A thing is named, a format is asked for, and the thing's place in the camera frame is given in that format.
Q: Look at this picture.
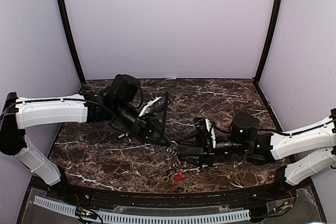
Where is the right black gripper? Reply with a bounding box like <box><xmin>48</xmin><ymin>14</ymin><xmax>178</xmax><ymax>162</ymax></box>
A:
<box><xmin>175</xmin><ymin>130</ymin><xmax>250</xmax><ymax>168</ymax></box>

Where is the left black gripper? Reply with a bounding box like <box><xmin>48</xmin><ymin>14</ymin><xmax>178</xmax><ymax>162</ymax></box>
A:
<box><xmin>114</xmin><ymin>99</ymin><xmax>172</xmax><ymax>146</ymax></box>

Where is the right black frame post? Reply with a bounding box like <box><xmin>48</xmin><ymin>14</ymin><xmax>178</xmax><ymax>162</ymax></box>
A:
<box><xmin>253</xmin><ymin>0</ymin><xmax>281</xmax><ymax>86</ymax></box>

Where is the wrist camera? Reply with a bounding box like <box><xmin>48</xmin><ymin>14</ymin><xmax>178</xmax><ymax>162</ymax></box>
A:
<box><xmin>139</xmin><ymin>95</ymin><xmax>173</xmax><ymax>117</ymax></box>
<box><xmin>194</xmin><ymin>117</ymin><xmax>216</xmax><ymax>144</ymax></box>

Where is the large keyring with red grip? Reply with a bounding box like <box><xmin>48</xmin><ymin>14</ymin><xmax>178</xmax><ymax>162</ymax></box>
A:
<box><xmin>165</xmin><ymin>141</ymin><xmax>183</xmax><ymax>187</ymax></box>

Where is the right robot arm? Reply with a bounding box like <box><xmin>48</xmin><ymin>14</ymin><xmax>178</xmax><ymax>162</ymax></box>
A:
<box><xmin>177</xmin><ymin>109</ymin><xmax>335</xmax><ymax>200</ymax></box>

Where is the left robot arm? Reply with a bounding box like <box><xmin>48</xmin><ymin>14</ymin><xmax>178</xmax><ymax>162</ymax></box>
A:
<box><xmin>1</xmin><ymin>74</ymin><xmax>171</xmax><ymax>201</ymax></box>

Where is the left black frame post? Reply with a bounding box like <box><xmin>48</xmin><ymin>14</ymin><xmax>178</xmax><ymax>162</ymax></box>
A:
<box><xmin>57</xmin><ymin>0</ymin><xmax>86</xmax><ymax>85</ymax></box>

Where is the small circuit board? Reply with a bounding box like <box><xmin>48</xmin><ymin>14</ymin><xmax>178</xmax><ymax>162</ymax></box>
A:
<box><xmin>75</xmin><ymin>207</ymin><xmax>98</xmax><ymax>221</ymax></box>

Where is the black front rail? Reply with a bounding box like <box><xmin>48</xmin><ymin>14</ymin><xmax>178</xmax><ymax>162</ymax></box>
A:
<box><xmin>72</xmin><ymin>184</ymin><xmax>289</xmax><ymax>210</ymax></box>

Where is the white slotted cable duct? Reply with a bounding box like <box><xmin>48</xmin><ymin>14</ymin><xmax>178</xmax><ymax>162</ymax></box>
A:
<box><xmin>33</xmin><ymin>196</ymin><xmax>250</xmax><ymax>223</ymax></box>

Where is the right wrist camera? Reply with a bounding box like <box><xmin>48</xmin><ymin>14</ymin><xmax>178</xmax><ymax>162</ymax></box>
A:
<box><xmin>194</xmin><ymin>117</ymin><xmax>216</xmax><ymax>144</ymax></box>

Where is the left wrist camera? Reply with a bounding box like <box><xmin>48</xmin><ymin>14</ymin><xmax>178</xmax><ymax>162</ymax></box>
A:
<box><xmin>139</xmin><ymin>95</ymin><xmax>173</xmax><ymax>117</ymax></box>

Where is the black frame post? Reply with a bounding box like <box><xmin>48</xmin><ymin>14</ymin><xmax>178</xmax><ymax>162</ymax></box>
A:
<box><xmin>57</xmin><ymin>0</ymin><xmax>86</xmax><ymax>85</ymax></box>
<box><xmin>253</xmin><ymin>0</ymin><xmax>281</xmax><ymax>86</ymax></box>

